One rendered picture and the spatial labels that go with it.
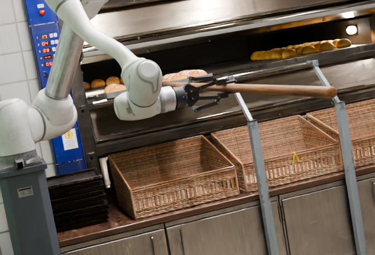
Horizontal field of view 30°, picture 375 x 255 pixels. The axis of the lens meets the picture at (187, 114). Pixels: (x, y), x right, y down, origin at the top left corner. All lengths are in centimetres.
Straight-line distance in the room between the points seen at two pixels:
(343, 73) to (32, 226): 220
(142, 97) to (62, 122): 77
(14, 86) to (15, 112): 92
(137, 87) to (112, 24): 162
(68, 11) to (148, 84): 50
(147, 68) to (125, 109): 21
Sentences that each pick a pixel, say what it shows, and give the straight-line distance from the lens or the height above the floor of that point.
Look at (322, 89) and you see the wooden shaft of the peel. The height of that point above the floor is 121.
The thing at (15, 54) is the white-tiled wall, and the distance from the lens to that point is 378.
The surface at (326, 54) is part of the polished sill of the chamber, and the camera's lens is 424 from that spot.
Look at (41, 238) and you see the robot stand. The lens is 292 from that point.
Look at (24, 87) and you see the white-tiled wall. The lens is 378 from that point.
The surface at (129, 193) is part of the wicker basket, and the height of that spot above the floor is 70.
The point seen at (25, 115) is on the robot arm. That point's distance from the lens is 288.
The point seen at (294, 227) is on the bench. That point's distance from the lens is 364.
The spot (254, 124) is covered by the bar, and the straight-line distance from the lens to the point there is 342.
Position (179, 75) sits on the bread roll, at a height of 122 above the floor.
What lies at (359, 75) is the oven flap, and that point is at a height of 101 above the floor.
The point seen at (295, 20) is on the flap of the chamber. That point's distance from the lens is 400.
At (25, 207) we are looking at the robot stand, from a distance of 289.
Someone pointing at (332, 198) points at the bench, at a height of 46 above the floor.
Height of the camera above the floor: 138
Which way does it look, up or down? 6 degrees down
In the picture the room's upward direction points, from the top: 10 degrees counter-clockwise
